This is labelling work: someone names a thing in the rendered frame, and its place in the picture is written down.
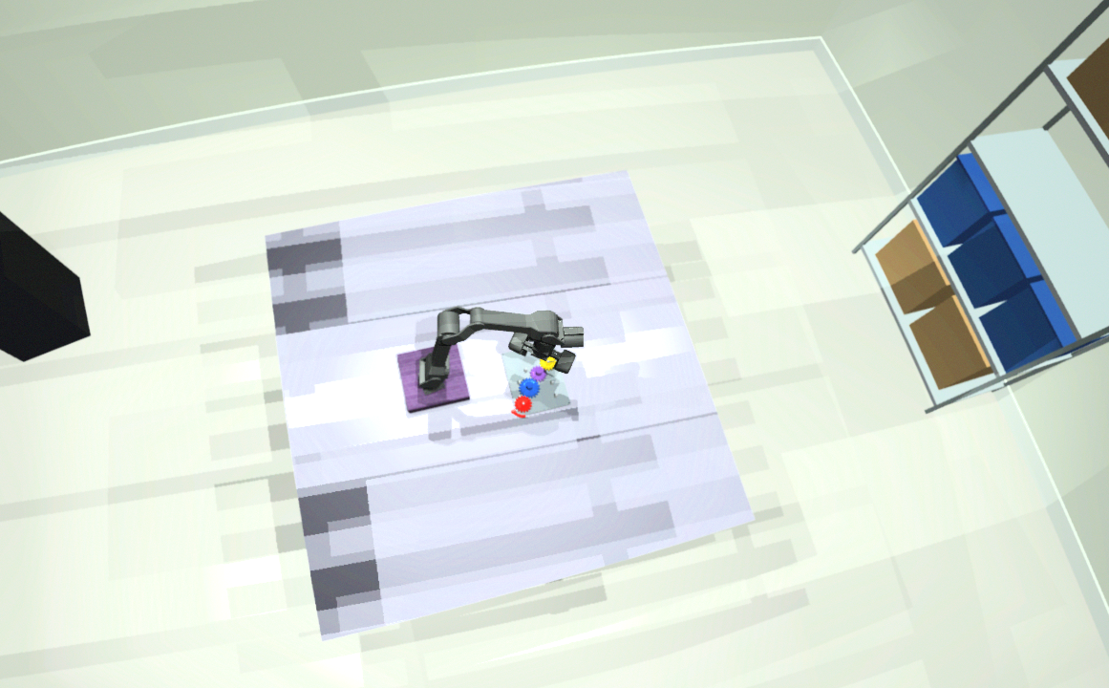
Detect blue gear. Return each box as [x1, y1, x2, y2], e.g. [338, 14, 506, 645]
[519, 378, 540, 398]

